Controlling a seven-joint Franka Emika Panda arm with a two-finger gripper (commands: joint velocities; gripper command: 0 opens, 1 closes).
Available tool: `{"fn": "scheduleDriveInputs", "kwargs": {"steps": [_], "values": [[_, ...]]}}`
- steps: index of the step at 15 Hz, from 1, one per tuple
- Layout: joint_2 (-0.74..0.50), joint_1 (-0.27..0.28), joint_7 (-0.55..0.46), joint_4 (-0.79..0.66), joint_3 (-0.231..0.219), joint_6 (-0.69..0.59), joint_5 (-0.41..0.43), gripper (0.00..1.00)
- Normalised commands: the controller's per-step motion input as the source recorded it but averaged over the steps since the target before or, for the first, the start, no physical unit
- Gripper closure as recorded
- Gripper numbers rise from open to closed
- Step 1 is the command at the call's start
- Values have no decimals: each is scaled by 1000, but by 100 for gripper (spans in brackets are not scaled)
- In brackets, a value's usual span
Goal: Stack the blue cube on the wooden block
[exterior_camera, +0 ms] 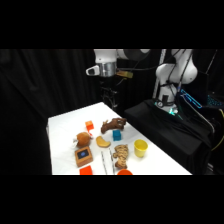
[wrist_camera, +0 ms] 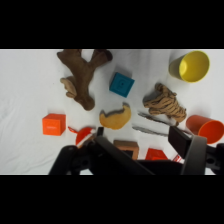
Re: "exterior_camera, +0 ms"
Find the small orange cube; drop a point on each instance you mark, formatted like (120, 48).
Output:
(89, 125)

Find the green base light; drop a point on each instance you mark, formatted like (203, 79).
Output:
(172, 111)

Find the flat orange block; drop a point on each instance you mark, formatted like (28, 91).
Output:
(86, 171)

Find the yellow orange crescent toy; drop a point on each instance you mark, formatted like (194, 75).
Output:
(102, 143)

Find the blue cube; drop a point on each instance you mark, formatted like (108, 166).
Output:
(117, 135)

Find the round brown plush toy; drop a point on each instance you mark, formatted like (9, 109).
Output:
(82, 139)

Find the thin silver metal stick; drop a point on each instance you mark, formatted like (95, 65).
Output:
(104, 163)
(112, 161)

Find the blue lit device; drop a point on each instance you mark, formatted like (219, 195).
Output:
(190, 97)

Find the tan wrist camera box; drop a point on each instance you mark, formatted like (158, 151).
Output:
(125, 74)

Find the yellow plastic cup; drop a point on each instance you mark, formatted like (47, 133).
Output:
(140, 149)

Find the black cloth covered stand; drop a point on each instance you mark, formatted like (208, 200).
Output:
(166, 133)

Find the orange bowl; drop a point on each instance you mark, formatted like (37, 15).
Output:
(124, 172)

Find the brown moose plush toy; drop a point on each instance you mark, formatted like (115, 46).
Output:
(114, 125)

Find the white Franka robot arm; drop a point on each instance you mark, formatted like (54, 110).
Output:
(173, 71)

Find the wooden block with dark print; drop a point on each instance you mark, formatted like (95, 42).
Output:
(83, 157)

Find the black curtain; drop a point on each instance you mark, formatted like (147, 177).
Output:
(33, 93)

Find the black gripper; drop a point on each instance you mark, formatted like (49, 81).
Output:
(109, 85)

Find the striped tiger plush toy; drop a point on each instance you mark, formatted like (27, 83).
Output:
(121, 155)

